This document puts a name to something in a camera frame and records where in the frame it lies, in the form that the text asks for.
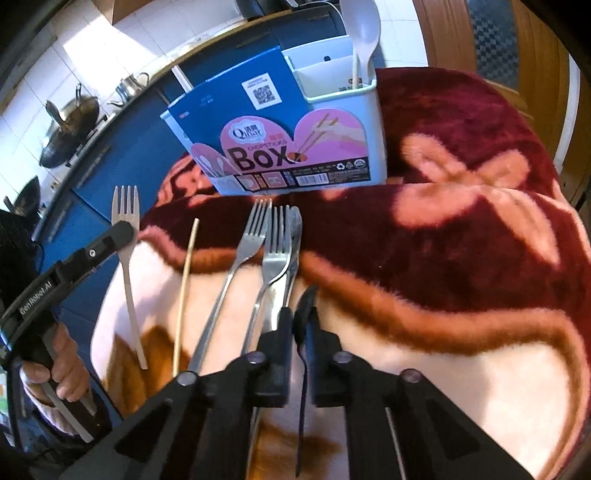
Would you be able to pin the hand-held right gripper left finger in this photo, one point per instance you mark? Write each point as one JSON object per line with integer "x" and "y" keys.
{"x": 277, "y": 350}

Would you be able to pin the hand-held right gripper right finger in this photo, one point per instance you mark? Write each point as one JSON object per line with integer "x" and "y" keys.
{"x": 323, "y": 355}

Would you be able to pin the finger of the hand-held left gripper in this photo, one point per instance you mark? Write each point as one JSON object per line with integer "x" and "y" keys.
{"x": 104, "y": 244}

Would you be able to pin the beige plastic fork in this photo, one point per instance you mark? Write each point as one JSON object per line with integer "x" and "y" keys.
{"x": 129, "y": 286}

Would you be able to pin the black spoon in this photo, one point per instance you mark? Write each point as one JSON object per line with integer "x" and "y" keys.
{"x": 305, "y": 300}

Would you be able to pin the metal fork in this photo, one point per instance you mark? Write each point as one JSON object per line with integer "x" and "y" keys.
{"x": 276, "y": 258}
{"x": 249, "y": 240}

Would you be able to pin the white utensil holder blue label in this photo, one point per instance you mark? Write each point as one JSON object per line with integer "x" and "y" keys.
{"x": 374, "y": 138}

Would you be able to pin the white plastic spoon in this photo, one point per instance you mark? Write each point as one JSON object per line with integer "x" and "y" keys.
{"x": 362, "y": 27}

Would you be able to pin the person's left forearm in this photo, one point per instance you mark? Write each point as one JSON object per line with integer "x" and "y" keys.
{"x": 44, "y": 413}

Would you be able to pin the person's left hand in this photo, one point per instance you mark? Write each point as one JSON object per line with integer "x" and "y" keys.
{"x": 69, "y": 369}

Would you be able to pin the blue kitchen base cabinets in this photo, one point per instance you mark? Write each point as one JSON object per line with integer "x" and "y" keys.
{"x": 120, "y": 157}

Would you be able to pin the black cooking pot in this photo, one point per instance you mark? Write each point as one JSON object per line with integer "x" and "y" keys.
{"x": 23, "y": 198}

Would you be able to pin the dark steel wok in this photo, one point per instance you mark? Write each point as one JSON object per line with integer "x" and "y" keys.
{"x": 64, "y": 138}

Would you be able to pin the metal ladle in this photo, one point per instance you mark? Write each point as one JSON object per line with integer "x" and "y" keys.
{"x": 78, "y": 99}

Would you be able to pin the steel kettle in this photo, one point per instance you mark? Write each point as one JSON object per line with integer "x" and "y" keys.
{"x": 129, "y": 90}

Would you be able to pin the red floral plush blanket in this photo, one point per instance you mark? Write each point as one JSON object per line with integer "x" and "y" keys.
{"x": 438, "y": 230}

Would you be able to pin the wooden door glass panel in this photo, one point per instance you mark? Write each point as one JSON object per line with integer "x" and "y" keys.
{"x": 521, "y": 69}

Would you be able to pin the blue glass-door wall cabinet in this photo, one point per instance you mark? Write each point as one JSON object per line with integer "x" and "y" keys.
{"x": 117, "y": 9}

